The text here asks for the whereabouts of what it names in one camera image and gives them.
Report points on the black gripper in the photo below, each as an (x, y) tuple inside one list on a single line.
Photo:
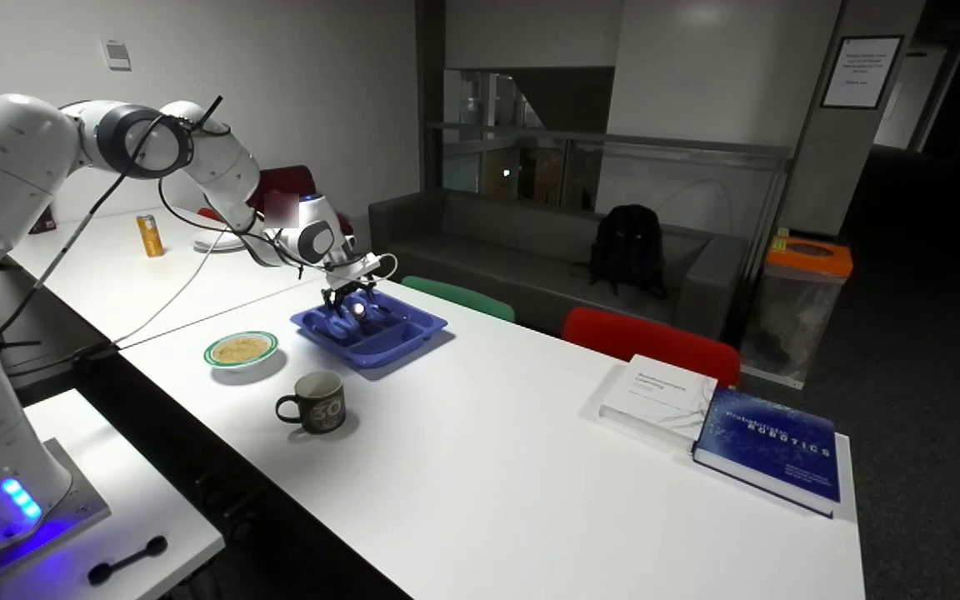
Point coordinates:
[(347, 285)]

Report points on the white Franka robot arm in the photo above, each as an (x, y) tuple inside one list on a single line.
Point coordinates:
[(2, 168)]

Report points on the blue plastic cutlery tray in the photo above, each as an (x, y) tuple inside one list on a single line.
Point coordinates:
[(391, 346)]

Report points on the black printed mug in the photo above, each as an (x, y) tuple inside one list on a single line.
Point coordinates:
[(316, 400)]

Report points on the green chair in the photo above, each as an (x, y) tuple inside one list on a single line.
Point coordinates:
[(464, 299)]

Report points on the dark red chair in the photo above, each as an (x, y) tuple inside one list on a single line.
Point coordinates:
[(280, 188)]

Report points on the white plate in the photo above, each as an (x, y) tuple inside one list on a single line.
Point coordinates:
[(219, 241)]

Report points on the dark grey sofa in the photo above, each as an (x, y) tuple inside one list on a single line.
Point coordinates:
[(502, 251)]

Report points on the yellow bottle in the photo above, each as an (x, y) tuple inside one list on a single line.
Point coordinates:
[(150, 235)]

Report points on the black backpack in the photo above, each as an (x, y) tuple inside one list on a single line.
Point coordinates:
[(629, 251)]

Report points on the bright red chair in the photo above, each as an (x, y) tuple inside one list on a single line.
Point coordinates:
[(659, 346)]

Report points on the white book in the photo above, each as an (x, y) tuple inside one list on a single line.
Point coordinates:
[(647, 400)]

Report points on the metal handrail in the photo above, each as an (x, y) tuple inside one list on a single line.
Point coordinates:
[(614, 143)]

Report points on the black dumbbell shaped tool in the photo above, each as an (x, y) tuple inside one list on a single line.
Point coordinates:
[(123, 561)]

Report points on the blue hardcover book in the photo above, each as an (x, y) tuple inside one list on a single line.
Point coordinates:
[(774, 446)]

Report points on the orange lidded bin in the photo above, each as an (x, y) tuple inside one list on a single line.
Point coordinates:
[(799, 303)]

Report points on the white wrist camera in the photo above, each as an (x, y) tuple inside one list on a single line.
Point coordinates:
[(381, 265)]

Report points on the wall thermostat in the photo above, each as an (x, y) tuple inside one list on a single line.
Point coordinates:
[(116, 54)]

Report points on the framed wall notice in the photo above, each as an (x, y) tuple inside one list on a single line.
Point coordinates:
[(861, 71)]

